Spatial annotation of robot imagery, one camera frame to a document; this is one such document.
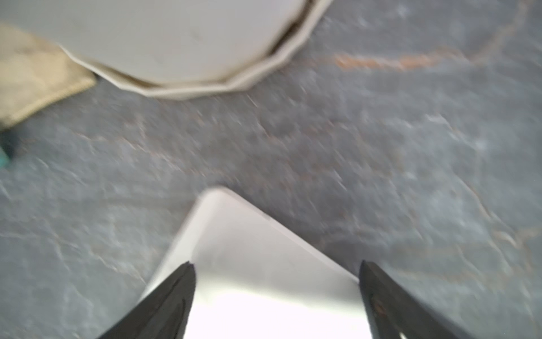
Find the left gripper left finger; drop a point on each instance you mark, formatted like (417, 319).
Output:
(164, 313)

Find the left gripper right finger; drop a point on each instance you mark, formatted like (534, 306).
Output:
(393, 313)

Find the silver laptop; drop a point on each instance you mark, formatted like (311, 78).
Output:
(257, 279)

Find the beige work glove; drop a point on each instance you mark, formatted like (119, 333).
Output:
(35, 74)

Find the potted green plant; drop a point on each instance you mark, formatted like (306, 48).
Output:
(174, 50)

